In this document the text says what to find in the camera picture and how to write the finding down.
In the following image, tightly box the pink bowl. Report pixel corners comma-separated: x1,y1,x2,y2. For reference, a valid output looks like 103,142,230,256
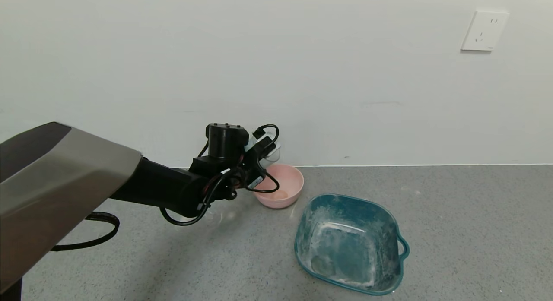
253,164,304,209

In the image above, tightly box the translucent ribbed plastic cup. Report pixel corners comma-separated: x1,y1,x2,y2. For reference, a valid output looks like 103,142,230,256
248,132,282,168

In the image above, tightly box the white wall socket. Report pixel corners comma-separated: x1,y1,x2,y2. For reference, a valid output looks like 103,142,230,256
461,10,509,51

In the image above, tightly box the teal square basin with handle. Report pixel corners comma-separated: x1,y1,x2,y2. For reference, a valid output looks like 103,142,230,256
294,194,410,296

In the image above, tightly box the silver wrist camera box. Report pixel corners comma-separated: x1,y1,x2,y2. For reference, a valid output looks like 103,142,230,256
248,135,269,153

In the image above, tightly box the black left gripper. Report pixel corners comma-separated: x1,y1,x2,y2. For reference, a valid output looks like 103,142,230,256
239,165,267,190

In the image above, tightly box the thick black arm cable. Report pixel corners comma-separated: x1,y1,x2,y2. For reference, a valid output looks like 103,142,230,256
51,212,121,252

